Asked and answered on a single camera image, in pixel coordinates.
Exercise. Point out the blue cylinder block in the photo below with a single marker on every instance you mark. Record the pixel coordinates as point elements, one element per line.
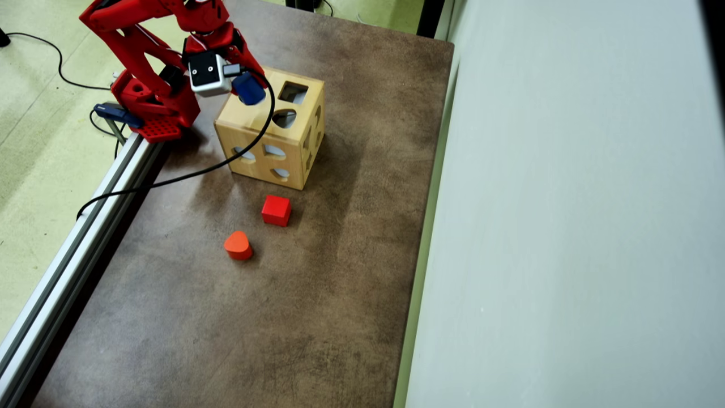
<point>248,90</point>

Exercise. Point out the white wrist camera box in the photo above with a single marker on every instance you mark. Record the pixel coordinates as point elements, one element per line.
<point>207,73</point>

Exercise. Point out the red robot arm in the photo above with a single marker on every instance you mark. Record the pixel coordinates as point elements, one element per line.
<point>130,51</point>

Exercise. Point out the orange drop-shaped block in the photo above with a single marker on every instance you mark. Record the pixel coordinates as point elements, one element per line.
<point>238,246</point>

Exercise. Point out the red cube block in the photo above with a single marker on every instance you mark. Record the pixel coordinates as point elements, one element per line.
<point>276,211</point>

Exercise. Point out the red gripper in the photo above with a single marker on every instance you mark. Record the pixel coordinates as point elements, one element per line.
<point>244,58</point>

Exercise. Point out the wooden shape sorter box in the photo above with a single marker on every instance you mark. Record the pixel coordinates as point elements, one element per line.
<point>257,171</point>

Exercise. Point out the black device base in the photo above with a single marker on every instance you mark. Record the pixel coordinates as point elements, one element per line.
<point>300,4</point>

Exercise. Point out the black plug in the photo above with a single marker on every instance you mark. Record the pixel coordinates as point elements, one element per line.
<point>3,38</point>

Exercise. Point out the aluminium profile rail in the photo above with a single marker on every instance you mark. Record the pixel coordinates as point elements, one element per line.
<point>110,195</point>

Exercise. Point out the black metal post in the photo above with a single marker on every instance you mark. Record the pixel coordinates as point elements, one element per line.
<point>431,17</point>

